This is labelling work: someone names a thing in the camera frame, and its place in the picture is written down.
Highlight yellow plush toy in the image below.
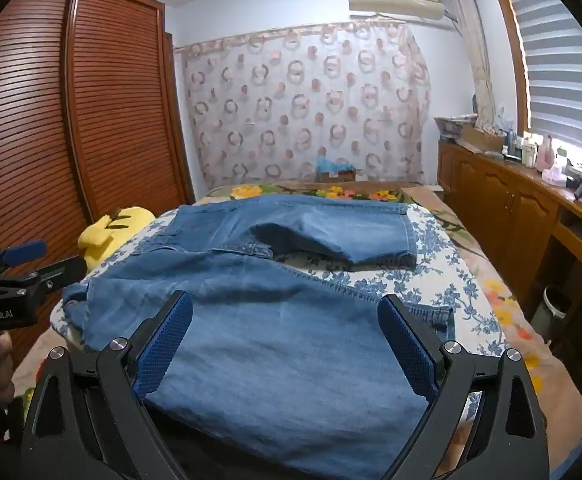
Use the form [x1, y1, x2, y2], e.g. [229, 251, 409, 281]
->
[78, 204, 158, 271]

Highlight striped window blind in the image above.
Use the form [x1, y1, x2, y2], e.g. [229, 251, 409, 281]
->
[498, 0, 582, 161]

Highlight wooden slatted wardrobe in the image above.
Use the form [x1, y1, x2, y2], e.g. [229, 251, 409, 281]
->
[0, 0, 194, 376]

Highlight blue floral white quilt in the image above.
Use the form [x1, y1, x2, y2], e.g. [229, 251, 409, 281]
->
[50, 205, 512, 421]

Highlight printed flat box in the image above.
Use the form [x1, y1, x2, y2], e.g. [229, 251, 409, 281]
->
[433, 114, 479, 141]

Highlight beige drape curtain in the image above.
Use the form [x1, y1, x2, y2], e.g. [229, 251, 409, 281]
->
[443, 0, 496, 131]

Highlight wooden sideboard cabinet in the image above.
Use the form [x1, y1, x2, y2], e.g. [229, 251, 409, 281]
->
[437, 137, 582, 321]

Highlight colourful flower print blanket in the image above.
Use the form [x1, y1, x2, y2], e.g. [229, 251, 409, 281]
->
[206, 180, 582, 441]

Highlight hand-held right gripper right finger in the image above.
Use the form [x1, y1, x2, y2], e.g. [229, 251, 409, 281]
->
[377, 294, 549, 480]

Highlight circle patterned sheer curtain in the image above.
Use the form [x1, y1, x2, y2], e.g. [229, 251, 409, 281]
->
[173, 20, 432, 193]

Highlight blue denim pants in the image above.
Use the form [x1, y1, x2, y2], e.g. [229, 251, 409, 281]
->
[62, 194, 456, 480]

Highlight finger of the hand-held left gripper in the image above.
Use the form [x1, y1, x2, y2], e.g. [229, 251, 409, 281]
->
[0, 256, 89, 302]
[0, 240, 48, 278]

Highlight light blue plastic bag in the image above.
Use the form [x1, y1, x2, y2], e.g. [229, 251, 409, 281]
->
[317, 156, 354, 174]

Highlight pink tissue pack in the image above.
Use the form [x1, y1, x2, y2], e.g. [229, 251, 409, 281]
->
[541, 167, 570, 187]

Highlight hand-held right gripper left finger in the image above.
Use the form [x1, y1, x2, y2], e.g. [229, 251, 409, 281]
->
[20, 291, 194, 480]

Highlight pink bottle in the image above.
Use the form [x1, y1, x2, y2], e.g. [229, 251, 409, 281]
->
[536, 135, 554, 171]

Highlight small cardboard box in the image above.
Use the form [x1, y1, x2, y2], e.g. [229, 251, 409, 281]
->
[316, 167, 356, 184]

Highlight grey waste bin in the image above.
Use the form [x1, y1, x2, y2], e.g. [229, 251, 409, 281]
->
[531, 285, 574, 333]

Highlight open cardboard box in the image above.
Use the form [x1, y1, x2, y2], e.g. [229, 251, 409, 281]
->
[463, 125, 506, 154]

